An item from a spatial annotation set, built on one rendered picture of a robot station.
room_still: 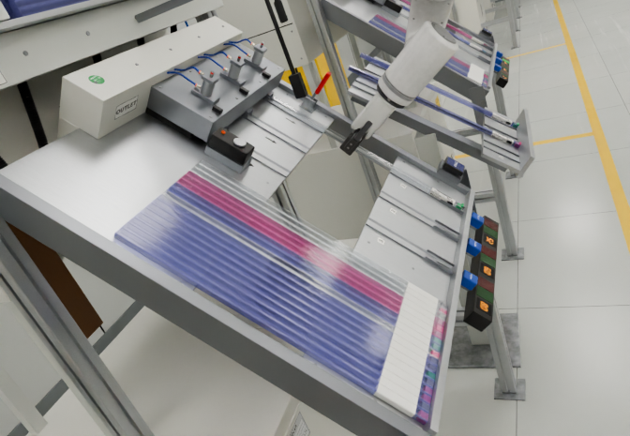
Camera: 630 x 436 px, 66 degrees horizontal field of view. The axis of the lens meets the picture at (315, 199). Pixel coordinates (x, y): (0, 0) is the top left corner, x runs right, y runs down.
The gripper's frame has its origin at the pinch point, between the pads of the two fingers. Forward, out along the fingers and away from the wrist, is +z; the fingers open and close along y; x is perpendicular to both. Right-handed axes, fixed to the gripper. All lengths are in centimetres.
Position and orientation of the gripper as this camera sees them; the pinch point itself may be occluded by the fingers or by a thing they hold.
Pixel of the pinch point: (351, 143)
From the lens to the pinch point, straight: 114.0
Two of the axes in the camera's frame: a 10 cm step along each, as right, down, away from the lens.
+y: -3.4, 5.0, -8.0
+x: 7.8, 6.2, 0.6
